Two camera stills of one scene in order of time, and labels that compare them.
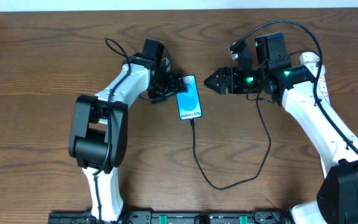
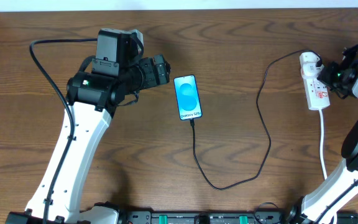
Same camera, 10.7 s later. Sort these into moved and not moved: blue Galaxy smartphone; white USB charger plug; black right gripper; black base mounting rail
Moved: black right gripper
Not moved: blue Galaxy smartphone; white USB charger plug; black base mounting rail
